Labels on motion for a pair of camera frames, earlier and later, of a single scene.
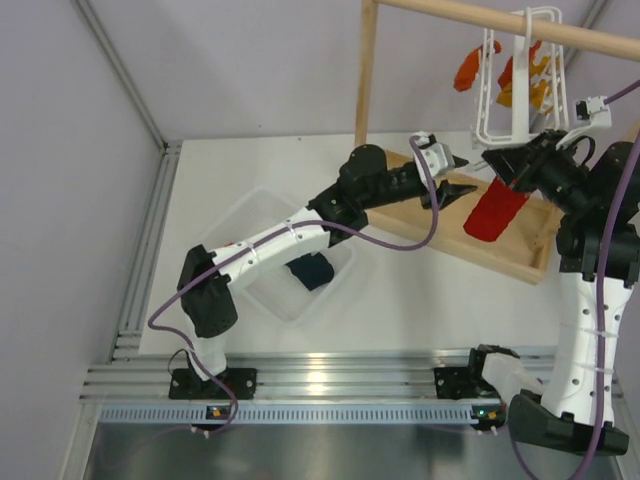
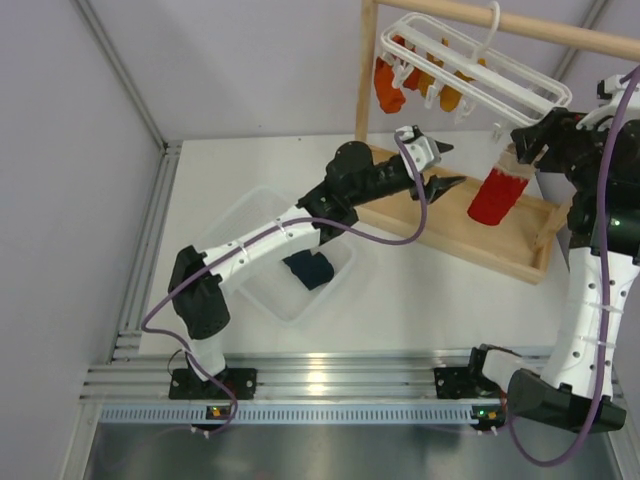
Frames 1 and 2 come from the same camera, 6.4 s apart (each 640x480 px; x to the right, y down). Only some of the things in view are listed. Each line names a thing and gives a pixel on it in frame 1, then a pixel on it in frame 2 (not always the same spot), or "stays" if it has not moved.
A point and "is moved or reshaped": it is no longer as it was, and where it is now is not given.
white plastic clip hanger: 540,93 to 480,85
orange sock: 507,74 to 412,80
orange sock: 466,73 to 391,97
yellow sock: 540,91 to 450,97
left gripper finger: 459,162 to 442,147
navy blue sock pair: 313,271 stays
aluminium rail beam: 318,376 stays
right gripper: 510,164 to 558,128
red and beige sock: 494,211 is moved or reshaped
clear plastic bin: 276,294 stays
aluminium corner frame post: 169,149 stays
